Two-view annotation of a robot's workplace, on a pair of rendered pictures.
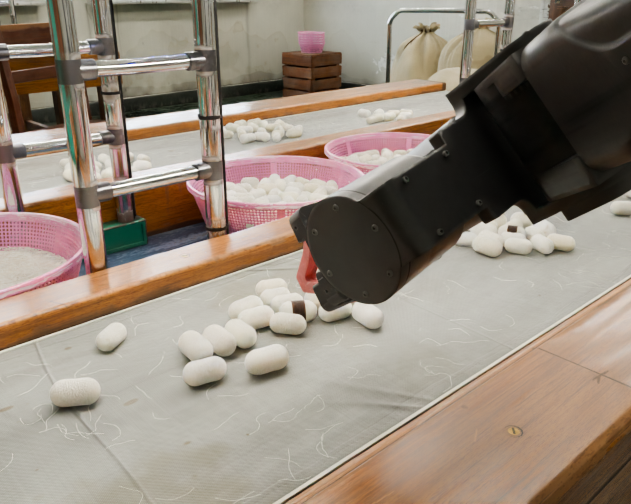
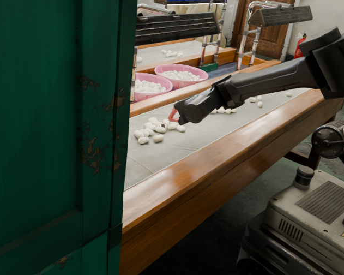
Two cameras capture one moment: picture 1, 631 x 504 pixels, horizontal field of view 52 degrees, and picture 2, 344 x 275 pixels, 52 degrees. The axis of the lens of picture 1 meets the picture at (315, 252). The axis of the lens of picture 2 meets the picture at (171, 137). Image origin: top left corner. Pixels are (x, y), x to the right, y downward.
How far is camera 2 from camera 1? 0.63 m
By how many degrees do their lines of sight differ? 12
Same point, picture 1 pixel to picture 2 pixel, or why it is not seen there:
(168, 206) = not seen: hidden behind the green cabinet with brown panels
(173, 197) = not seen: hidden behind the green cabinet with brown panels
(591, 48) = (234, 87)
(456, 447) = (206, 155)
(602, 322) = (240, 132)
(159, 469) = (140, 159)
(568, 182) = (231, 103)
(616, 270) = (247, 119)
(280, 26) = not seen: outside the picture
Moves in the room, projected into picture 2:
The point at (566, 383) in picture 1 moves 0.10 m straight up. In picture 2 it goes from (230, 144) to (236, 115)
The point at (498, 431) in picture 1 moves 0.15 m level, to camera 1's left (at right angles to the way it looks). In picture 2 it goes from (215, 153) to (166, 151)
